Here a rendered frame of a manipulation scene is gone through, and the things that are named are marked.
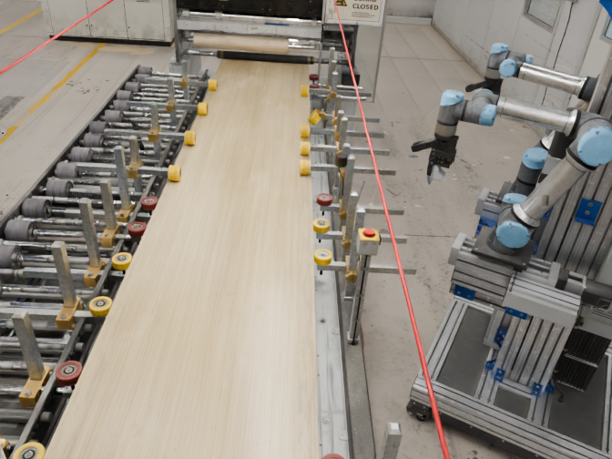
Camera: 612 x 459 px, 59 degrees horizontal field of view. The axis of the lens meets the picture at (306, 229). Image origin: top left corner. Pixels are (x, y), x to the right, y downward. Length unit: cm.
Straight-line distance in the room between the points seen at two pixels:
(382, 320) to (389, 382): 49
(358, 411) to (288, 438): 42
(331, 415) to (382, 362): 112
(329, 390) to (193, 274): 70
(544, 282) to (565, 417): 82
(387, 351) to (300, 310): 126
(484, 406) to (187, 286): 151
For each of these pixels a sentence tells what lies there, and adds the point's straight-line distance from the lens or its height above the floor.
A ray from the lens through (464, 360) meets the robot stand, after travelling 302.
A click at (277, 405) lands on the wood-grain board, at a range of 175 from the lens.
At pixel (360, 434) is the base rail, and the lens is 196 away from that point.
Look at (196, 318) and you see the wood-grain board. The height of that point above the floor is 90.
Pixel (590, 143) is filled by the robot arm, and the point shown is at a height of 161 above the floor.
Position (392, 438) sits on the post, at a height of 112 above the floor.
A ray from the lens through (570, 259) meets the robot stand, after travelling 253.
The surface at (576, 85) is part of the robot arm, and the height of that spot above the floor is 161.
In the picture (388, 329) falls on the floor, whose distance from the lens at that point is 337.
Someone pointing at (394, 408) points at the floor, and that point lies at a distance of 297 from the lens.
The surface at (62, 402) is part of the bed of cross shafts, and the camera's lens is 211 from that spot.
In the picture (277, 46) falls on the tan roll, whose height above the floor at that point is 105.
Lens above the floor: 227
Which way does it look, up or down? 33 degrees down
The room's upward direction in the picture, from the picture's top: 4 degrees clockwise
